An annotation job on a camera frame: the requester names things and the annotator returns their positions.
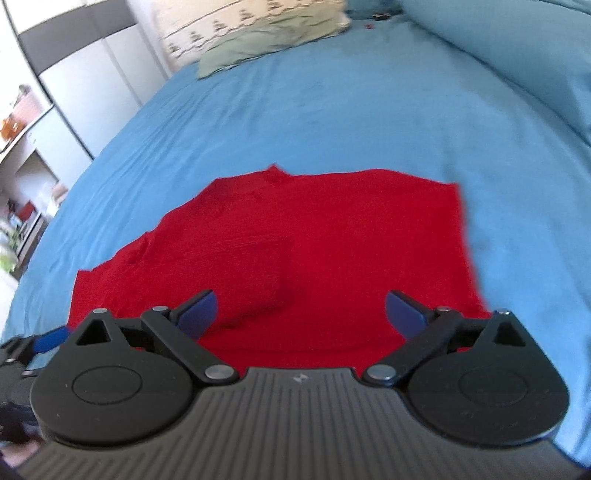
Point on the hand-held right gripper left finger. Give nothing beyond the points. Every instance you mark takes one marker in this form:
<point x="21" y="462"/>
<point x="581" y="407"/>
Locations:
<point x="199" y="314"/>

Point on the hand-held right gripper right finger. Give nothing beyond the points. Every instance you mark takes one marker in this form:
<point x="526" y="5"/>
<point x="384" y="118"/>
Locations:
<point x="405" y="314"/>

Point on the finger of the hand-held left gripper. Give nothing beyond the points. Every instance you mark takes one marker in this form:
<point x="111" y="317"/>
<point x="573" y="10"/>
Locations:
<point x="50" y="339"/>

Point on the red knitted garment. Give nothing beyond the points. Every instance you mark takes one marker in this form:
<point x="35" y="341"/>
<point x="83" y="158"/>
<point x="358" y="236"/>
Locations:
<point x="295" y="249"/>

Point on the green plant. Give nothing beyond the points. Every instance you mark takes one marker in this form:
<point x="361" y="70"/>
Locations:
<point x="7" y="249"/>

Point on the red box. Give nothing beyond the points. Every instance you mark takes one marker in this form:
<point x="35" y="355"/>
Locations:
<point x="27" y="211"/>

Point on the white shelving unit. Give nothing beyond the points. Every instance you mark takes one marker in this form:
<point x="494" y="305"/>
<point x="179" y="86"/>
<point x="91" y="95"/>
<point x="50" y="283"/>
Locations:
<point x="27" y="194"/>

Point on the orange object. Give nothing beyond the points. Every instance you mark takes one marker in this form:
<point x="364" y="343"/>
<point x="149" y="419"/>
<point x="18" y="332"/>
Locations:
<point x="8" y="127"/>

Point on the blue bed sheet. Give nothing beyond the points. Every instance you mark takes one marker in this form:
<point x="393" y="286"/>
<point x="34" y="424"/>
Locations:
<point x="295" y="110"/>

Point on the green pillow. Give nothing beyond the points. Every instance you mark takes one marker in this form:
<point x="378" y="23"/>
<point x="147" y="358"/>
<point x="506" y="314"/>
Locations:
<point x="258" y="44"/>

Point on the white and grey wardrobe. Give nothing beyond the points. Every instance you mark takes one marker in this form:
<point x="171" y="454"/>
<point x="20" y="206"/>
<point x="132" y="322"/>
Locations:
<point x="78" y="60"/>

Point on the blue duvet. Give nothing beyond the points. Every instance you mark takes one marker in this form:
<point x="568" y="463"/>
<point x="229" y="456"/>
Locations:
<point x="517" y="50"/>

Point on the cream floral pillow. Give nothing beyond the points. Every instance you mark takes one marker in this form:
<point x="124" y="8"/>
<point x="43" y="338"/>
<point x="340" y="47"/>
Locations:
<point x="240" y="25"/>

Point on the small dark object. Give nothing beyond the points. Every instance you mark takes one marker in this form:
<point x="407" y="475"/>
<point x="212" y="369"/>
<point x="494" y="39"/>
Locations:
<point x="380" y="17"/>

